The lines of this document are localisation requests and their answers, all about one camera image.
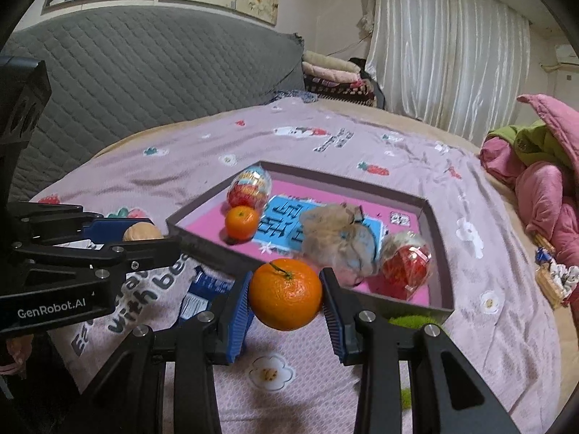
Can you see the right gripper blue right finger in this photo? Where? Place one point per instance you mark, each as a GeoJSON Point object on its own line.
{"type": "Point", "coordinates": [337, 318]}

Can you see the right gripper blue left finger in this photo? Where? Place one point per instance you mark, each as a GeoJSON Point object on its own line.
{"type": "Point", "coordinates": [238, 317]}

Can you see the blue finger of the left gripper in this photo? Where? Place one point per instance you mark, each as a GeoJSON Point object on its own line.
{"type": "Point", "coordinates": [106, 230]}
{"type": "Point", "coordinates": [143, 255]}

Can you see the tan walnut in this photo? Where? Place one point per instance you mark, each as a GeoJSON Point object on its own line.
{"type": "Point", "coordinates": [142, 231]}

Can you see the blue cookie packet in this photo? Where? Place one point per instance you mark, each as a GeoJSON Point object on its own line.
{"type": "Point", "coordinates": [203, 290]}

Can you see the orange mandarin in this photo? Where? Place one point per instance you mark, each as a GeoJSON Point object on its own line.
{"type": "Point", "coordinates": [241, 223]}
{"type": "Point", "coordinates": [285, 294]}

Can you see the green fuzzy scrunchie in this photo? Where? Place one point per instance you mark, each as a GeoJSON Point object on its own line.
{"type": "Point", "coordinates": [411, 322]}

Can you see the clear red surprise egg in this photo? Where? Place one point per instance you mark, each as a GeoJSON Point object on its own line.
{"type": "Point", "coordinates": [405, 263]}

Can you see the blue red surprise egg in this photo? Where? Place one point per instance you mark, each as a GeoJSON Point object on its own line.
{"type": "Point", "coordinates": [250, 188]}

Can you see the grey box lid tray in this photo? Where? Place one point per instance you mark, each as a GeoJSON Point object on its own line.
{"type": "Point", "coordinates": [434, 298]}

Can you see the grey quilted headboard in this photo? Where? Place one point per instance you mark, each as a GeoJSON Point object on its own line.
{"type": "Point", "coordinates": [115, 71]}

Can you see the pink strawberry print blanket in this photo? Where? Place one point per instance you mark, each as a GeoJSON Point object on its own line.
{"type": "Point", "coordinates": [291, 382]}

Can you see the blue patterned cloth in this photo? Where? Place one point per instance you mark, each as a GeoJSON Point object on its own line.
{"type": "Point", "coordinates": [305, 96]}

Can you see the white patterned cloth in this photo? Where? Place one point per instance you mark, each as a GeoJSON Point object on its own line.
{"type": "Point", "coordinates": [565, 278]}

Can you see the stack of folded blankets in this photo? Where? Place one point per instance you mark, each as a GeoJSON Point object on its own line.
{"type": "Point", "coordinates": [333, 78]}

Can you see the pink quilted comforter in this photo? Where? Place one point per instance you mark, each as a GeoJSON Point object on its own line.
{"type": "Point", "coordinates": [546, 194]}

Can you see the green garment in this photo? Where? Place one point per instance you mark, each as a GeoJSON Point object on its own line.
{"type": "Point", "coordinates": [532, 143]}

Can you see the white satin curtain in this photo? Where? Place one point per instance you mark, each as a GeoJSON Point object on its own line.
{"type": "Point", "coordinates": [457, 65]}

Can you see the white air conditioner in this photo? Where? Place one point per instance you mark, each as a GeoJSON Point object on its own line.
{"type": "Point", "coordinates": [566, 55]}

